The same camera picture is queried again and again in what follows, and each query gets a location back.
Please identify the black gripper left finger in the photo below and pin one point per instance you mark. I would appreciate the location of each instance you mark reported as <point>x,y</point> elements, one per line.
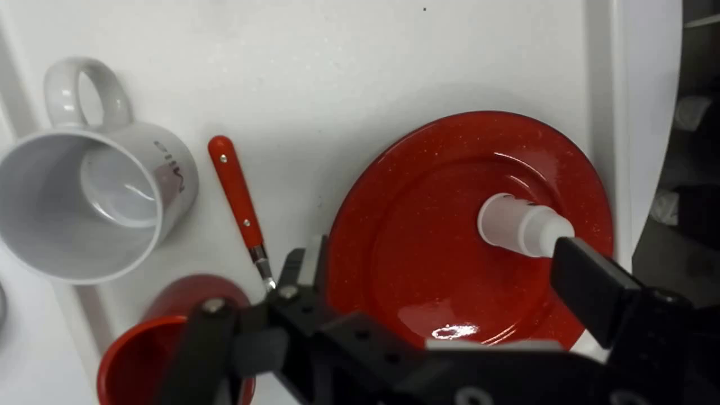
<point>317,267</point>

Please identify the small white bottle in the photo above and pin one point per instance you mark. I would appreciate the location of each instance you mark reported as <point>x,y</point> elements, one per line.
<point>518,224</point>

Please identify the white mug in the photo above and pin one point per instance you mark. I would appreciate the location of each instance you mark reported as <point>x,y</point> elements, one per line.
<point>75,217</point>

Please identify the red speckled plate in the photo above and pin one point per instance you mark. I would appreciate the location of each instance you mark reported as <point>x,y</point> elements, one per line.
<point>418,238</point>

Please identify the red mug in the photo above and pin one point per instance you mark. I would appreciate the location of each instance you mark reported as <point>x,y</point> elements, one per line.
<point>142,352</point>

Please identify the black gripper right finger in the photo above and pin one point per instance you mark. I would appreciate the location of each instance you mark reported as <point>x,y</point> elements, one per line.
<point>591,288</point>

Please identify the white plastic tray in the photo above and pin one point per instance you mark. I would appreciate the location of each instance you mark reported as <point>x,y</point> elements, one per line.
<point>337,60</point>

